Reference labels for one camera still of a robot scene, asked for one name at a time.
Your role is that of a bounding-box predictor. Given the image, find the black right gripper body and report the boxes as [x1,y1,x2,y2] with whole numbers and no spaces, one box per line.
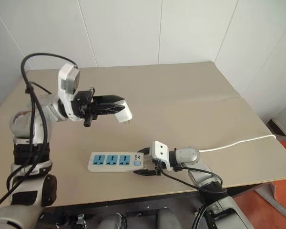
[143,152,163,177]

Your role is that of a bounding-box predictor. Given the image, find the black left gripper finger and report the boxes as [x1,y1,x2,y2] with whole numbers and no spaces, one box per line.
[94,94,126,105]
[94,104,125,117]

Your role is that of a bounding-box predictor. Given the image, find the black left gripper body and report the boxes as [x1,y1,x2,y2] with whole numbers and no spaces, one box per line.
[71,87,98,128]

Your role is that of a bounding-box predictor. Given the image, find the white charger plug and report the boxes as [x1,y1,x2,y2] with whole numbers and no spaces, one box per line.
[113,98,133,125]

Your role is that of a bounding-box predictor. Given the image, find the white power strip blue sockets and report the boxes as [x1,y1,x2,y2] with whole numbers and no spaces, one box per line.
[86,152,146,173]

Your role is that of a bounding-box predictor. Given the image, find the grey rounded shape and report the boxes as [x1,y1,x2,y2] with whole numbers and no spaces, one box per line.
[102,212,129,229]
[156,208,182,229]

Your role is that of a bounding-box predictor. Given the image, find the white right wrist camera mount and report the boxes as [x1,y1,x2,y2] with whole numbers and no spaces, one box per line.
[150,140,173,171]

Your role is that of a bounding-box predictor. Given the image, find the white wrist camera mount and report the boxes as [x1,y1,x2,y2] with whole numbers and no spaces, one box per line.
[57,62,81,120]
[150,140,173,171]

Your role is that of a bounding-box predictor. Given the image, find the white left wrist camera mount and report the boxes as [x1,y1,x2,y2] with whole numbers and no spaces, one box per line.
[57,62,81,120]

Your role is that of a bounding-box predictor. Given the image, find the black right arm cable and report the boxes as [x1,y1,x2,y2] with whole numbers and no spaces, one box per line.
[157,167,227,229]

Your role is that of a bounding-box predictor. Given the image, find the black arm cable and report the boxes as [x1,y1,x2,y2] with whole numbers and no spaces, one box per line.
[0,52,78,215]
[157,167,227,229]

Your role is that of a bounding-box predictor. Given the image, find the black table frame bar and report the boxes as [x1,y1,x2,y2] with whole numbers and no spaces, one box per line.
[44,189,201,214]

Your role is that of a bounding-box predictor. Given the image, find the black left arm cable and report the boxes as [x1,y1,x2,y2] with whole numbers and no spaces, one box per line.
[0,52,78,215]

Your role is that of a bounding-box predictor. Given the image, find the white power strip cable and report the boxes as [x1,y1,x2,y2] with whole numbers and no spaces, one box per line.
[197,134,277,153]

